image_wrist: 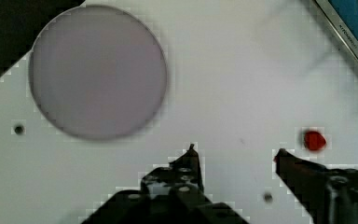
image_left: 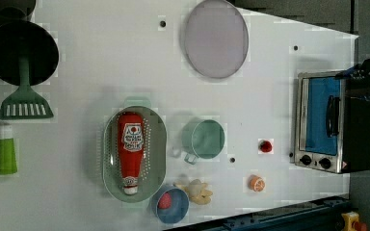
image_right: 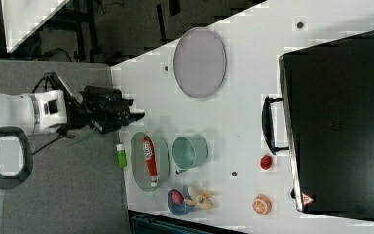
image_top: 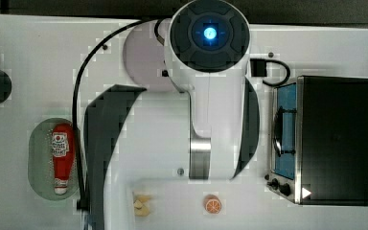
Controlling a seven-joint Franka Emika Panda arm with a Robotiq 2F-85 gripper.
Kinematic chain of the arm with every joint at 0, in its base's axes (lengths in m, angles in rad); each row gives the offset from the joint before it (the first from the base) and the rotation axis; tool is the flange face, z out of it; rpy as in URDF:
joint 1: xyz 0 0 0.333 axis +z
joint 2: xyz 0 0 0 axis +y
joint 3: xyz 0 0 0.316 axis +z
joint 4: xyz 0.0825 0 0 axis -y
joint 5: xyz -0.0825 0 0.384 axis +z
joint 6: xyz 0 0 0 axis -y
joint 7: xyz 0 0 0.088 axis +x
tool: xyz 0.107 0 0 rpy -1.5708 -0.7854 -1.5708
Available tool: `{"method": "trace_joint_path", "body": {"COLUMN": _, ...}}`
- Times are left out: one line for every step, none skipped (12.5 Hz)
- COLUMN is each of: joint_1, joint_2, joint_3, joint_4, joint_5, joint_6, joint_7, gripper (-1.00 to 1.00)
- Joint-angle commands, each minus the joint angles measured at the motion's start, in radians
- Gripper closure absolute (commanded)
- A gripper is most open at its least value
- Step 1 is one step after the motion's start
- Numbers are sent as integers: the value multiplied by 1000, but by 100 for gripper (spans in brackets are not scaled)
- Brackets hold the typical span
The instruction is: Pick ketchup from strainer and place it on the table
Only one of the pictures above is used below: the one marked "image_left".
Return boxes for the red ketchup bottle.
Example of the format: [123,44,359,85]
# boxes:
[118,112,145,195]

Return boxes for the silver toaster oven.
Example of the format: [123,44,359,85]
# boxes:
[293,72,370,174]

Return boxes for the small red toy fruit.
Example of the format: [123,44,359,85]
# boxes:
[259,141,273,153]

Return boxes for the yellow red clamp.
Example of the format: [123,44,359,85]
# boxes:
[341,212,368,231]

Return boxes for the grey round plate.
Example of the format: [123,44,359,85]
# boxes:
[184,0,249,78]

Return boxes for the orange half toy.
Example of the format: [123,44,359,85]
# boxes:
[250,175,266,192]

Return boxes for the peeled toy banana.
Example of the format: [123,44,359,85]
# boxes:
[174,179,213,205]

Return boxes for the blue bowl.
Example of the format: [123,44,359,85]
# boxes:
[150,185,189,224]

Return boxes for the red ball in bowl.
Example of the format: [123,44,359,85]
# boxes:
[157,192,172,210]

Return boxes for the green slotted spatula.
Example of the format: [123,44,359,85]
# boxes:
[0,56,54,120]

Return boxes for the black frying pan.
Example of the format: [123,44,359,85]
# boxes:
[0,21,59,86]

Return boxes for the green white bottle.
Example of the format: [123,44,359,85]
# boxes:
[0,124,17,175]

